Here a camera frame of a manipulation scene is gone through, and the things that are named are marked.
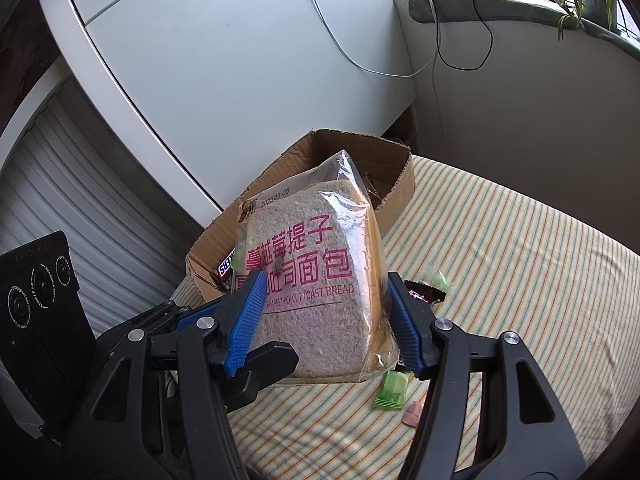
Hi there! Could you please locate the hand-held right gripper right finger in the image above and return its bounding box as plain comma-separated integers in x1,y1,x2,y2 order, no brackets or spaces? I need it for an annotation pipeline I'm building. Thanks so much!
387,271,586,480

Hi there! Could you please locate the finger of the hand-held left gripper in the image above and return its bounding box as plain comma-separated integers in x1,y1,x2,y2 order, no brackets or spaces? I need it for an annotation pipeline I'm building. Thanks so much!
226,341,301,413
97,299,223,341

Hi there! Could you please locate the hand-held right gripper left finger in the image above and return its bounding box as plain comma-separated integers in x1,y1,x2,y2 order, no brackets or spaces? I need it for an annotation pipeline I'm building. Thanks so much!
65,269,268,480

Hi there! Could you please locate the brown chocolate bar packet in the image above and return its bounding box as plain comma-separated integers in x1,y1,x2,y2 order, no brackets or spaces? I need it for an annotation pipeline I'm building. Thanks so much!
212,249,238,281

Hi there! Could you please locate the bagged sliced toast bread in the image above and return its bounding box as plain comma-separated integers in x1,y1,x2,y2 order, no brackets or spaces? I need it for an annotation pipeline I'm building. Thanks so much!
235,149,401,386

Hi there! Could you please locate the brown cardboard box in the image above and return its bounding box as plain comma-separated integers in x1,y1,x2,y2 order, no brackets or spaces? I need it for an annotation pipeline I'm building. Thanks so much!
185,129,416,306

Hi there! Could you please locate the dark brown candy packet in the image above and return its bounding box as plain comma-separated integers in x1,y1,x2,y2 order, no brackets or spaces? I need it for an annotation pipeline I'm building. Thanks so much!
404,280,448,306

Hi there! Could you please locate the translucent green candy packet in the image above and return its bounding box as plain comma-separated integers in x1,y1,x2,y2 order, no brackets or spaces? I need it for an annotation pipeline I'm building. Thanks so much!
417,260,451,293

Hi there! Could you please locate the bright green candy packet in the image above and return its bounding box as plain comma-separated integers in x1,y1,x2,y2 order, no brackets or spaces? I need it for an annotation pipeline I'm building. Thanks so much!
372,369,416,412

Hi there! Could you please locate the pink candy packet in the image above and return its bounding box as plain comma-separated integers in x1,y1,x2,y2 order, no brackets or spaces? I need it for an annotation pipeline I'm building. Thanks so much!
401,400,426,427

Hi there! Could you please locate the striped bed sheet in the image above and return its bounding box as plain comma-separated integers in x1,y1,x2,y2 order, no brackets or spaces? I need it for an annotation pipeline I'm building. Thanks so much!
170,152,640,480

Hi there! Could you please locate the white slatted panel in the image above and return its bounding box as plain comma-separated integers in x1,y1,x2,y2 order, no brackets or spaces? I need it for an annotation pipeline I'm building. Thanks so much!
0,77,201,411

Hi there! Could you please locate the white cabinet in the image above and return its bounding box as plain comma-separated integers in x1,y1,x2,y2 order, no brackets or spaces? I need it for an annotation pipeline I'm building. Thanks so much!
35,0,418,216

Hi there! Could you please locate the grey stone window sill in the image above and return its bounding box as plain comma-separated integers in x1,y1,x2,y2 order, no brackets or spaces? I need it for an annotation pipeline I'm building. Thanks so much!
407,0,640,53

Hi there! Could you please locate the potted spider plant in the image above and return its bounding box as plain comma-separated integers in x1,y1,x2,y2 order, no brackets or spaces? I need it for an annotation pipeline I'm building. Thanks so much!
530,0,621,41

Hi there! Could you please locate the white cable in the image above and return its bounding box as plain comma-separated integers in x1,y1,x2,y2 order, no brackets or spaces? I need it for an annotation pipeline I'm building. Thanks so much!
290,0,438,78

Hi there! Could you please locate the black cable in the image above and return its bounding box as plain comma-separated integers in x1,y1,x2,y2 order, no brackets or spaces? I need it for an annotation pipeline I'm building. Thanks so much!
432,0,493,70

